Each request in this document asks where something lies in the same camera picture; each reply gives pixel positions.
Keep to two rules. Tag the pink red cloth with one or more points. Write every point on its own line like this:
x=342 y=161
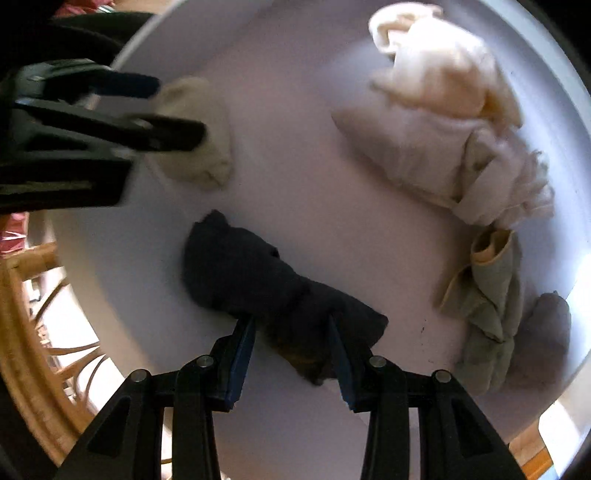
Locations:
x=13 y=232

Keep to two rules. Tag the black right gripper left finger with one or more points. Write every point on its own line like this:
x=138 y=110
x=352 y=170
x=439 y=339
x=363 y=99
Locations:
x=211 y=383

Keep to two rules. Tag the dark navy lace garment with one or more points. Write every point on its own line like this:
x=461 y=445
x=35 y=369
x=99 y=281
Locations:
x=233 y=271

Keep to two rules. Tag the lavender grey rolled cloth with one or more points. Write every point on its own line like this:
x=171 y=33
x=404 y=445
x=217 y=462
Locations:
x=541 y=345

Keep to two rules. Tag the cream peach garment bundle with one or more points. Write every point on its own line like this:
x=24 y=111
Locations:
x=442 y=121

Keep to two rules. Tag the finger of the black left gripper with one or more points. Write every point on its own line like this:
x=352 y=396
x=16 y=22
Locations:
x=72 y=80
x=144 y=133

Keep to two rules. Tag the rattan wicker chair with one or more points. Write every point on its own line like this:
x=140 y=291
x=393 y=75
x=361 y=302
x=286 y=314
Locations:
x=42 y=380

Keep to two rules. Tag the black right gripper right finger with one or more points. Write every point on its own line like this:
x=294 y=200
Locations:
x=372 y=384

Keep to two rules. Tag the white storage drawer box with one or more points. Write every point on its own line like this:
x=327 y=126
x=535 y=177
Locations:
x=281 y=66

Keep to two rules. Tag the sage green cloth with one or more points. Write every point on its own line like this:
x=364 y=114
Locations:
x=488 y=295

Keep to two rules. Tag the light green sock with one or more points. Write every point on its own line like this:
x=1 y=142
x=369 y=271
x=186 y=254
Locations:
x=209 y=166

